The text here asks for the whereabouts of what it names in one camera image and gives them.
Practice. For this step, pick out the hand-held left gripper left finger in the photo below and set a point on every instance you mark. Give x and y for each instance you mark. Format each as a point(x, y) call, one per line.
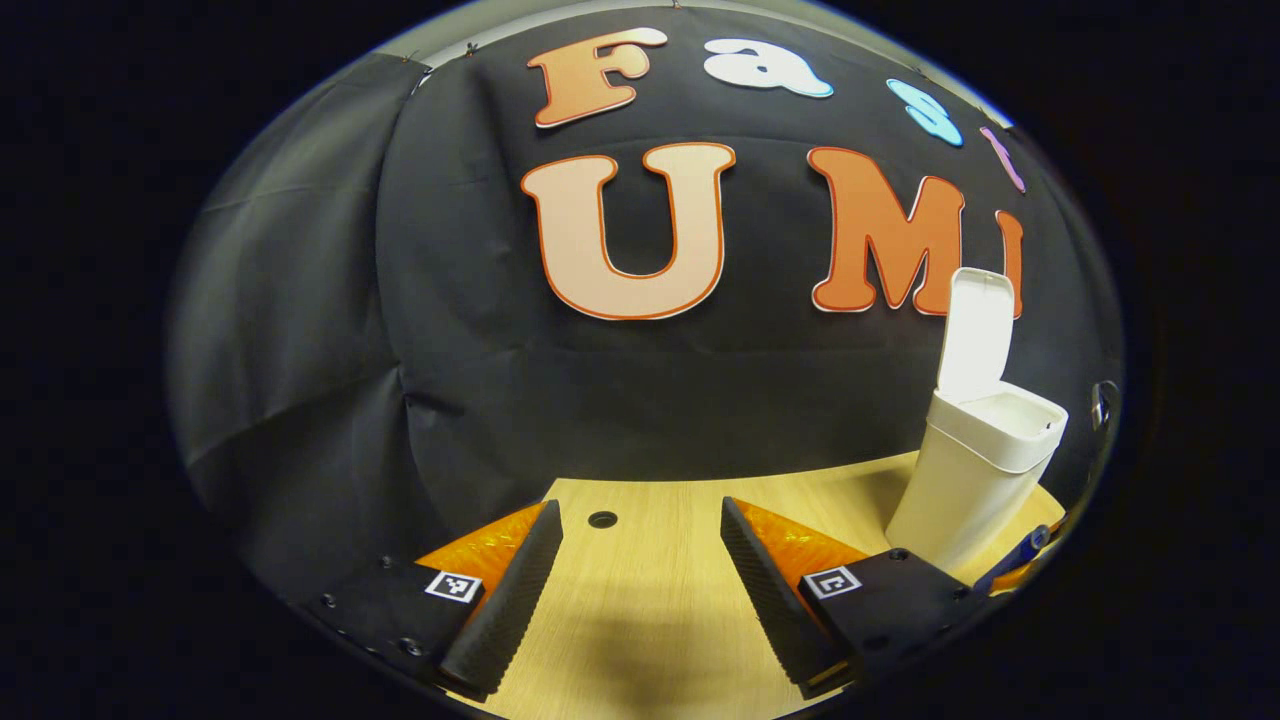
point(510, 610)

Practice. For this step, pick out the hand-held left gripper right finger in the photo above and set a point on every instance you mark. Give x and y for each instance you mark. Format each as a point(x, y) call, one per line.
point(775, 610)

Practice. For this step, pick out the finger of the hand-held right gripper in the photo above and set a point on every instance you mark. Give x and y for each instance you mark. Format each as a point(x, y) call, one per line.
point(1025, 580)

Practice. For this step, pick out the blue pop can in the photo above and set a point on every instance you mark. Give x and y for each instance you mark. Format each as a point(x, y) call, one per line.
point(1010, 562)

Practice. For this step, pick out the white desktop garbage bin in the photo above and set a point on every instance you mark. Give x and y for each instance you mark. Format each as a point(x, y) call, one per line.
point(960, 480)

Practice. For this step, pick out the wooden desktop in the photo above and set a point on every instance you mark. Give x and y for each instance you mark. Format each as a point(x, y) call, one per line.
point(650, 600)

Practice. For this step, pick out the black backdrop cloth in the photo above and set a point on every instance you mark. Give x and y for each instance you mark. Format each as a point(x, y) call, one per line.
point(300, 350)

